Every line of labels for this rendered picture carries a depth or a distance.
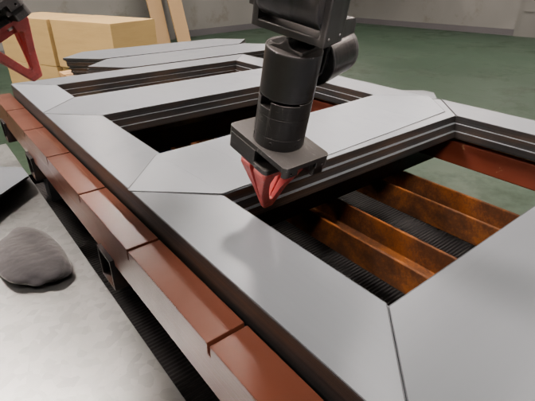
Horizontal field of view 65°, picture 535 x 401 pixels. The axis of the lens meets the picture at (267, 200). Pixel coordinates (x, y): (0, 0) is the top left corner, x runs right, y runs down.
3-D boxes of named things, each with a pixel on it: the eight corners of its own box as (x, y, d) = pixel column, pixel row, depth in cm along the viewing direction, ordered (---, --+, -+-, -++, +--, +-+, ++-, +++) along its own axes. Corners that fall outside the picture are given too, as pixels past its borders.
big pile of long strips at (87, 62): (236, 49, 199) (236, 36, 196) (292, 62, 172) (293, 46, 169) (58, 71, 156) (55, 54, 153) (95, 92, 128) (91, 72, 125)
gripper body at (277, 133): (271, 125, 53) (279, 68, 48) (326, 168, 47) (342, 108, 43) (228, 137, 50) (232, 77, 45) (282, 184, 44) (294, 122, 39)
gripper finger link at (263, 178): (264, 177, 58) (275, 117, 52) (298, 208, 54) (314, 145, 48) (223, 192, 54) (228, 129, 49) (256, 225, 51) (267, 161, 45)
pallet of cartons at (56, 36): (107, 92, 444) (91, 7, 406) (208, 113, 378) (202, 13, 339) (14, 116, 371) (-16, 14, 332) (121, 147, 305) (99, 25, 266)
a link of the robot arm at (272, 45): (255, 32, 39) (306, 52, 37) (294, 19, 44) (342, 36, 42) (247, 99, 44) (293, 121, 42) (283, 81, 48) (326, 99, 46)
